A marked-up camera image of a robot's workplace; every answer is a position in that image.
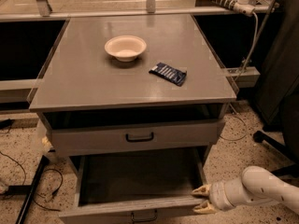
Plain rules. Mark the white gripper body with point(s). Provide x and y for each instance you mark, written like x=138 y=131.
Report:
x=217 y=196

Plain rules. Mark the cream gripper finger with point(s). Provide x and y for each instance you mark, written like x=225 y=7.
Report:
x=202 y=191
x=205 y=208

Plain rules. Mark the grey drawer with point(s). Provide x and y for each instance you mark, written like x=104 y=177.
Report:
x=77 y=142
x=136 y=187

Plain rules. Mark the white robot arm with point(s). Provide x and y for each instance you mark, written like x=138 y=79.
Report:
x=255 y=186

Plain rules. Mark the grey top drawer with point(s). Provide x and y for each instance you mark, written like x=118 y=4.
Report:
x=77 y=142

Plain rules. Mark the grey drawer cabinet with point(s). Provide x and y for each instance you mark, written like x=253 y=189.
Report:
x=84 y=87

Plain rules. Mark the black office chair base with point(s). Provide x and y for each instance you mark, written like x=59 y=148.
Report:
x=288 y=150

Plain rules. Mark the blue snack packet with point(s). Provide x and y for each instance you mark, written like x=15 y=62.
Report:
x=169 y=73

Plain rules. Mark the white round bowl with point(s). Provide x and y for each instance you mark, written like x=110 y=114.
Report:
x=125 y=48

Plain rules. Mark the black metal floor bar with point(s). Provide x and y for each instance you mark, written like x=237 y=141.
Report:
x=32 y=189

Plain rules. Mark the white power strip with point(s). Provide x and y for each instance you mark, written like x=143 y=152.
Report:
x=237 y=6

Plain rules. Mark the grey aluminium frame rail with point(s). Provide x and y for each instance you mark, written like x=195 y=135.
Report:
x=56 y=16

